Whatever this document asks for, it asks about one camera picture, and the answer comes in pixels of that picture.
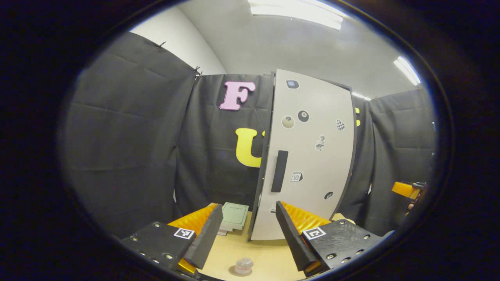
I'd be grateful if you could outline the green notebook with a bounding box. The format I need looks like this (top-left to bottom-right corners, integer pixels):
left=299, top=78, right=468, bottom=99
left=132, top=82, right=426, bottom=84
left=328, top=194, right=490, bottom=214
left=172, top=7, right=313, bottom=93
left=221, top=202, right=250, bottom=231

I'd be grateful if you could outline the round brown coaster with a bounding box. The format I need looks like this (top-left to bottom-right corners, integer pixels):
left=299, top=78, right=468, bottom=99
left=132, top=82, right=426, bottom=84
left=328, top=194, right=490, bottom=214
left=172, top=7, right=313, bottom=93
left=229, top=265, right=254, bottom=277

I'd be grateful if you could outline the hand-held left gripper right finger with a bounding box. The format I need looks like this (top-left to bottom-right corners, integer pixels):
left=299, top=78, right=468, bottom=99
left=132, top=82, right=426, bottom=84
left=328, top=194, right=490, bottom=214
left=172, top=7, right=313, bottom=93
left=275, top=201, right=385, bottom=277

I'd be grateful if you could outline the clear plastic bottle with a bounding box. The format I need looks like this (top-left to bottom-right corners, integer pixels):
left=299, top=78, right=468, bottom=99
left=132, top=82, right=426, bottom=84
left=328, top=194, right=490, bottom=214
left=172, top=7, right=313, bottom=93
left=234, top=257, right=254, bottom=276

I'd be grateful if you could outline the black backdrop cloth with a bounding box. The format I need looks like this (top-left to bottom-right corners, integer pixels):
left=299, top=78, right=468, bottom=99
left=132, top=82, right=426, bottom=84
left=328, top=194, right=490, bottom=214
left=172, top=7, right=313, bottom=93
left=62, top=31, right=438, bottom=238

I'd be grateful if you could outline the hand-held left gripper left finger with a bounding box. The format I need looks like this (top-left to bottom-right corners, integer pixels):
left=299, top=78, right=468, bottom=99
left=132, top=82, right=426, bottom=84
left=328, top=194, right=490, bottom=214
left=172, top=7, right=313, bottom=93
left=121, top=203, right=224, bottom=274

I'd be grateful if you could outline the dark grey cabinet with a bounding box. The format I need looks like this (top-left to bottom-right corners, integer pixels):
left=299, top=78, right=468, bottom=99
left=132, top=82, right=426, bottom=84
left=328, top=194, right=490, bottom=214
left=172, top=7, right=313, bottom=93
left=247, top=69, right=358, bottom=242

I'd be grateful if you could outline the pale grey cabinet door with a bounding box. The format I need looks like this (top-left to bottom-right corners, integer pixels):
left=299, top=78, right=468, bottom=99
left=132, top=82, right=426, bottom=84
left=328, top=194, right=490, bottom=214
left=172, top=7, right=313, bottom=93
left=251, top=69, right=355, bottom=241

